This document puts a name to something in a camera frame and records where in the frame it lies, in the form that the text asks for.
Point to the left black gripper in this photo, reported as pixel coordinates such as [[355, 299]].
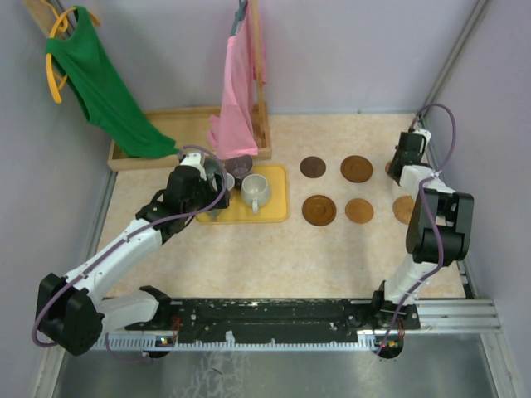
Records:
[[212, 196]]

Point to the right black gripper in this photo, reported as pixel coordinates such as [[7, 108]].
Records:
[[397, 155]]

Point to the cork woven coaster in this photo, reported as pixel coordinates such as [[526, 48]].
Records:
[[403, 208]]

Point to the large white mug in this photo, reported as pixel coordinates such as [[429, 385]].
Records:
[[255, 192]]

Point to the brown ridged wooden coaster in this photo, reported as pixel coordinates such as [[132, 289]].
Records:
[[319, 210]]

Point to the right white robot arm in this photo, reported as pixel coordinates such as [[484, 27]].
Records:
[[439, 229]]

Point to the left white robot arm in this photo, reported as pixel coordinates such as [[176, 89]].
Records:
[[73, 310]]

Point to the purple glass cup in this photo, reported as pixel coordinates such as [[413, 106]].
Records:
[[239, 167]]

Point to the dark walnut coaster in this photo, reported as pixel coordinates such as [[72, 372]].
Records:
[[313, 167]]

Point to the small green grey mug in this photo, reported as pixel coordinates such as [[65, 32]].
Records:
[[214, 214]]

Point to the dark teal mug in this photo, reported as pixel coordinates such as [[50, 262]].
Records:
[[213, 171]]

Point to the pink lettered mug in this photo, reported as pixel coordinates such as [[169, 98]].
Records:
[[230, 185]]

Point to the wooden tray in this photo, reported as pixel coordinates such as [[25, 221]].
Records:
[[187, 126]]

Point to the pink shirt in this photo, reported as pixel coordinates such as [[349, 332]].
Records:
[[231, 132]]

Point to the yellow plastic tray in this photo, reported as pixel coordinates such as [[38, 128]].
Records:
[[275, 210]]

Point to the green shirt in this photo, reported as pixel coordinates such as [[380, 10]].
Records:
[[103, 96]]

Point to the aluminium frame rail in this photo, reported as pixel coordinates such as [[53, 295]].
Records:
[[456, 316]]

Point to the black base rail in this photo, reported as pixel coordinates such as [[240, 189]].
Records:
[[297, 320]]

